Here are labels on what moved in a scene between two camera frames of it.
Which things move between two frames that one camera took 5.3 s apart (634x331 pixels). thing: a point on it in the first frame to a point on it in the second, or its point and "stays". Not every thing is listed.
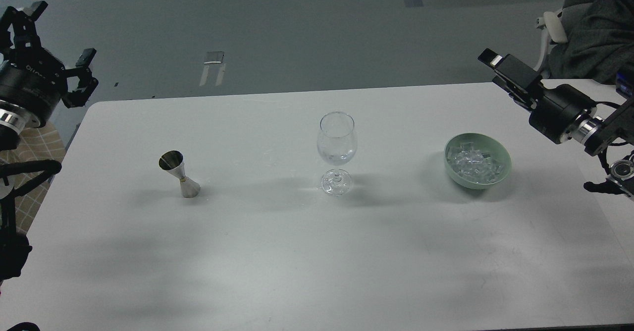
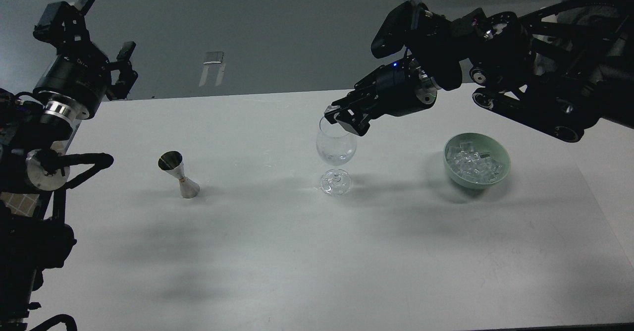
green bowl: x=476 y=161 stays
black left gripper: x=31 y=81 to x=81 y=79
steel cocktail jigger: x=172 y=161 stays
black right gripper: x=555 y=109 to x=401 y=87
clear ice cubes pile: x=473 y=165 stays
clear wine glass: x=337 y=145 stays
